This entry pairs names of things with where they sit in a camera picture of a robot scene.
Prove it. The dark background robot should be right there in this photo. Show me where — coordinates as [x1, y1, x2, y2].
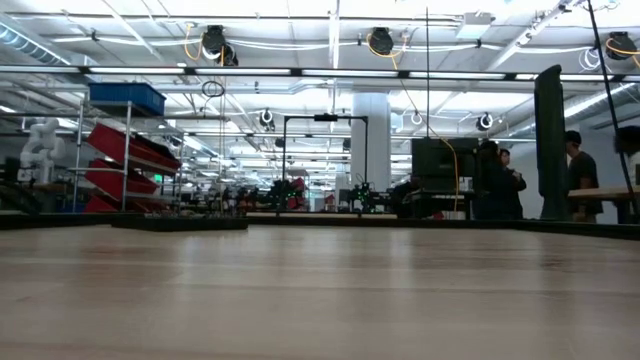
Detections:
[267, 177, 307, 211]

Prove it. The white round column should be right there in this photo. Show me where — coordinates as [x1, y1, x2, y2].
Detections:
[350, 92, 393, 211]

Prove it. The person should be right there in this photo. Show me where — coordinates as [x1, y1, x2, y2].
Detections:
[473, 139, 516, 221]
[615, 124, 640, 187]
[499, 148, 528, 220]
[390, 174, 422, 219]
[564, 129, 605, 224]

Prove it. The black monitor back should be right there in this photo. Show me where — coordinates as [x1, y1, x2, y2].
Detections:
[411, 136, 483, 192]

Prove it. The long LED light strip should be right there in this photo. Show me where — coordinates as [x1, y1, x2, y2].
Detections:
[0, 64, 640, 83]

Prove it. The thin black vertical pole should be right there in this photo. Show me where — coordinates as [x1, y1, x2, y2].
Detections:
[424, 6, 431, 139]

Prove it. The red storage bin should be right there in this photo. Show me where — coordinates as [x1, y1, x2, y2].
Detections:
[87, 123, 183, 175]
[83, 158, 160, 201]
[82, 194, 171, 215]

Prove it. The blue storage bin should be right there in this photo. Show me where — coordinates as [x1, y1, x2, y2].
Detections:
[88, 82, 167, 117]

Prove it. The white ceiling box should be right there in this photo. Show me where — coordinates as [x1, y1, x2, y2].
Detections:
[455, 10, 495, 40]

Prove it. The metal shelf rack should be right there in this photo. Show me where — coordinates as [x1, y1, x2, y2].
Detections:
[69, 99, 187, 215]

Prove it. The wooden table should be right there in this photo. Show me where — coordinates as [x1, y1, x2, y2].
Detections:
[568, 184, 640, 225]

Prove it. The thin black slanted pole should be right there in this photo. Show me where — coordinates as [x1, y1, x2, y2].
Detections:
[585, 0, 640, 201]

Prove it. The black gantry frame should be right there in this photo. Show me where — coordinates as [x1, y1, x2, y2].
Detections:
[282, 113, 370, 201]

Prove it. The orange hanging cable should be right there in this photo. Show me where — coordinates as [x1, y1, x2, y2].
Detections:
[366, 33, 460, 220]

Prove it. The black aluminium table frame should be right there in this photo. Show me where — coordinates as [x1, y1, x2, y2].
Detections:
[0, 212, 640, 242]

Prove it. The silver ventilation duct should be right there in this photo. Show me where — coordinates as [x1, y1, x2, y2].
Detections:
[0, 22, 72, 67]

